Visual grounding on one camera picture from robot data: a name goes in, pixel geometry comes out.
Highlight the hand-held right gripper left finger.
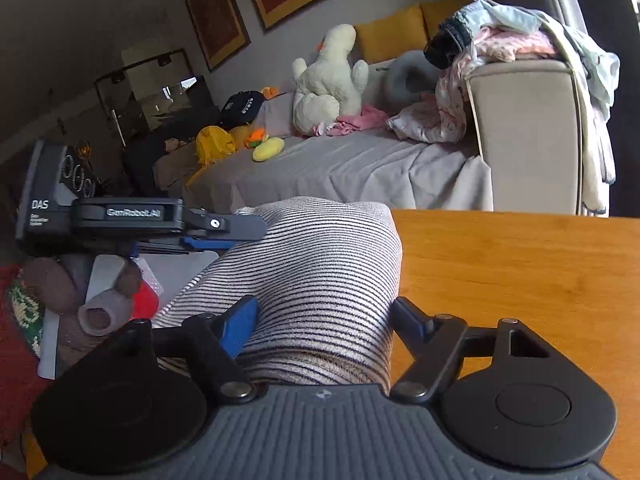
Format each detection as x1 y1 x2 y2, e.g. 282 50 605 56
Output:
117 294 268 406

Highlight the yellow plush duck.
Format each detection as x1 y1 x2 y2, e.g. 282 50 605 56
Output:
187 125 238 181

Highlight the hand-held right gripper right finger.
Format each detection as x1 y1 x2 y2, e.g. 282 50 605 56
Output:
390 296 551 403

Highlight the dark framed red picture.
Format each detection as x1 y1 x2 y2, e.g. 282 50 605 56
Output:
181 0 251 72

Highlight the red packet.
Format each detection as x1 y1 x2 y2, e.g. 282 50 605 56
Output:
130 280 161 321

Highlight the pink knit garment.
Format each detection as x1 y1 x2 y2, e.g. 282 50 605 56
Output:
472 27 558 63

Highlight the lime yellow plush toy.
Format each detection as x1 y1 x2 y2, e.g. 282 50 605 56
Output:
252 137 286 162

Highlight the black cap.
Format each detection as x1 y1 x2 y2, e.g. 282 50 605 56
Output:
220 90 266 128

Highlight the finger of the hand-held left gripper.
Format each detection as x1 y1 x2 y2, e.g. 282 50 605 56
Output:
182 206 269 245
135 236 236 256

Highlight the white plush duck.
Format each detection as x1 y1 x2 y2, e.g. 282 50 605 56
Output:
291 24 370 136

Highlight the grey sofa cover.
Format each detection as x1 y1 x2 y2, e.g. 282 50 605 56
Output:
182 125 496 212

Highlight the brown plush toy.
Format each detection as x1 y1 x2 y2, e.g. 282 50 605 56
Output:
22 255 143 366

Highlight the dark curtain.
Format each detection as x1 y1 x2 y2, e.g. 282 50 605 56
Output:
575 0 640 217

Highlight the beige striped sweater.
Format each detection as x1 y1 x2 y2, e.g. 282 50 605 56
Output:
150 197 404 391

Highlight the dark navy garment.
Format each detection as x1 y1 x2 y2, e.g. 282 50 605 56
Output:
423 14 473 68

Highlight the floral white cloth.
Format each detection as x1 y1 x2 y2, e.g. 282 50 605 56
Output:
387 42 476 143

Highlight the beige sofa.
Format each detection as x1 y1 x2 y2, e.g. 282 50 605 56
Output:
150 5 612 218

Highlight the grey translucent ring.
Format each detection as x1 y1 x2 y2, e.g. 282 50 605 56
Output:
77 292 133 336

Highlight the red cloth with green pattern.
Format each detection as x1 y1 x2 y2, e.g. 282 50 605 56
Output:
0 265 61 476

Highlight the yellow cushion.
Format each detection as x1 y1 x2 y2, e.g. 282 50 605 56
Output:
420 0 481 41
354 4 431 63

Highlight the pink cloth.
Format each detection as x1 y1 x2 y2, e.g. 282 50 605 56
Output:
312 105 391 137

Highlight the grey neck pillow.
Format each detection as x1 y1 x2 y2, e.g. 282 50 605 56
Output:
382 51 443 111

